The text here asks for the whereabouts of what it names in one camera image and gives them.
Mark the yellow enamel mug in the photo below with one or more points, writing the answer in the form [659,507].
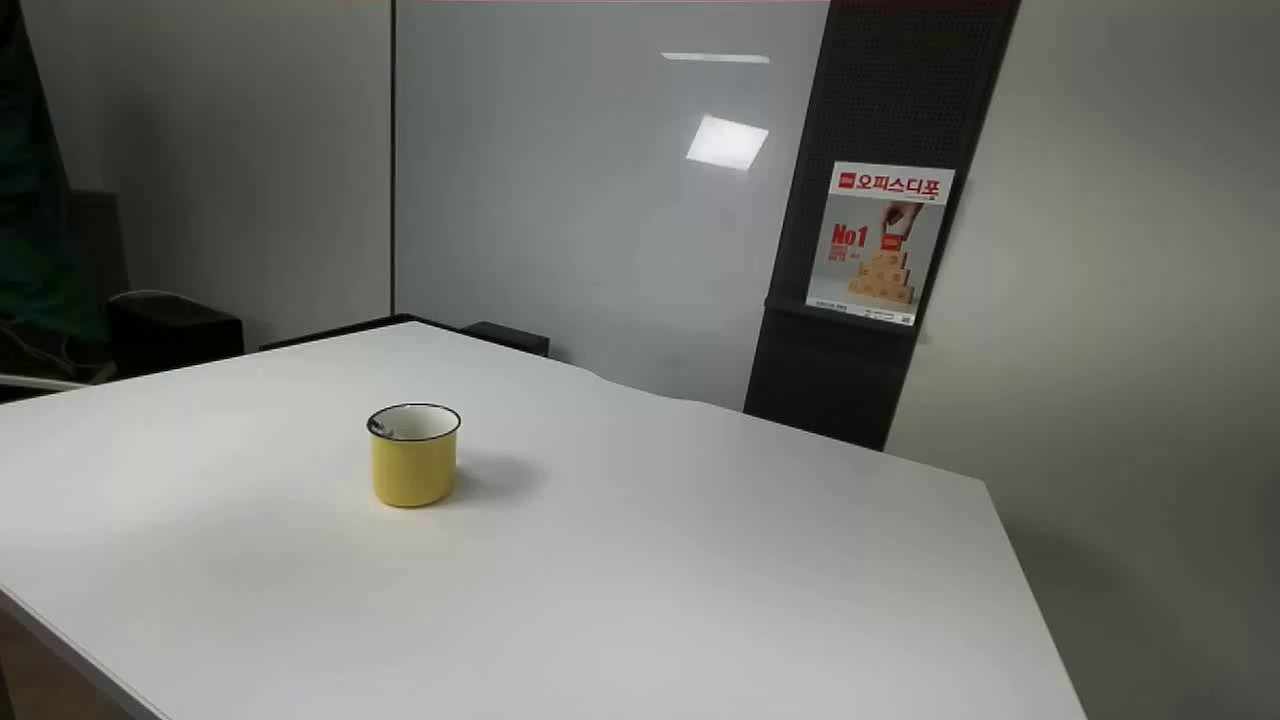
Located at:
[414,467]

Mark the small dark block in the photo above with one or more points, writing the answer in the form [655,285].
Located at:
[510,337]

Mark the white glossy whiteboard panel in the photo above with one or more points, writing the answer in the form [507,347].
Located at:
[600,187]

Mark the red and white poster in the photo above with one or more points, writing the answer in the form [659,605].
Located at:
[878,242]

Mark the black box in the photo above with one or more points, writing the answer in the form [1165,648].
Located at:
[168,328]

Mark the dark vertical wall panel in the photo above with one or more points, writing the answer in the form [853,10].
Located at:
[880,94]

